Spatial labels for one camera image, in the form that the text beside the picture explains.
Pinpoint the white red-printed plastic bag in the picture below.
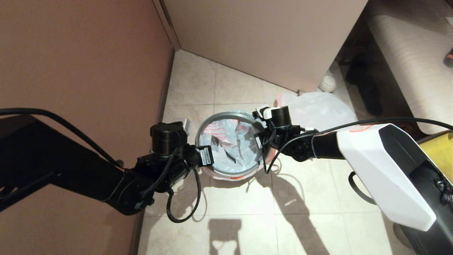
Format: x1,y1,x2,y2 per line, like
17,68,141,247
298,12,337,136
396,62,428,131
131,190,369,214
198,119,276,181

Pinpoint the grey bin retaining ring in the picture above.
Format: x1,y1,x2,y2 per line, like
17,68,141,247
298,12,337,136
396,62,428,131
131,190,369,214
196,112,273,177

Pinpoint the translucent bag with red drawstring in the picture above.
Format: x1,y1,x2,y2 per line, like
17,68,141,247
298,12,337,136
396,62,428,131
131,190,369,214
278,91,357,131

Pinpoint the yellow fabric bag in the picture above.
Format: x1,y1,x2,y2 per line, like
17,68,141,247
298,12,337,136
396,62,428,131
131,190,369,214
421,132,453,172

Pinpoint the white round fluffy object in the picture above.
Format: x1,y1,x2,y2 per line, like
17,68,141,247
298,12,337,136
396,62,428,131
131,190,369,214
318,69,337,92

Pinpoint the white cabinet door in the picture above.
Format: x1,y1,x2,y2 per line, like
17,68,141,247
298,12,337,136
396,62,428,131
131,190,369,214
161,0,367,92

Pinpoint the beige woodgrain table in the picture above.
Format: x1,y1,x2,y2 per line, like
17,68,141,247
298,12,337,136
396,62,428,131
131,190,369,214
366,0,453,134

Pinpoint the black looped gripper cable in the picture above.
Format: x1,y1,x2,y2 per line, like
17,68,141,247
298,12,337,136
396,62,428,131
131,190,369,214
166,166,201,223

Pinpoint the black curved arm cable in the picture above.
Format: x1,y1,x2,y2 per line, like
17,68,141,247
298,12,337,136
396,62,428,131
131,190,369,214
349,172,377,206

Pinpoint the grey door frame strip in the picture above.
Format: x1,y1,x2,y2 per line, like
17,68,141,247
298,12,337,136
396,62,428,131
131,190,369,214
152,0,182,51

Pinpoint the long black left arm cable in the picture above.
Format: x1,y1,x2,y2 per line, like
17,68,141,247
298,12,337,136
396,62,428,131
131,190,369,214
0,108,124,169

